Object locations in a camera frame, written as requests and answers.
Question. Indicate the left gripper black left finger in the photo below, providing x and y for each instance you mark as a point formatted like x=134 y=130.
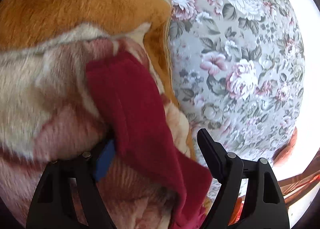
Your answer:
x=52 y=204

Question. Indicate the orange floral plush blanket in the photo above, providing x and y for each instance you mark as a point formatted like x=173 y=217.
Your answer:
x=46 y=110

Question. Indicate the wooden headboard frame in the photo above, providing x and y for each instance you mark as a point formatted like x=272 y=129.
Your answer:
x=296 y=187

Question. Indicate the grey floral quilt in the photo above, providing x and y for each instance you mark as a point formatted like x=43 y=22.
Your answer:
x=238 y=68

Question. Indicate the dark red knit sweater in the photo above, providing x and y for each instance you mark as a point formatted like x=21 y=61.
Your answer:
x=128 y=100

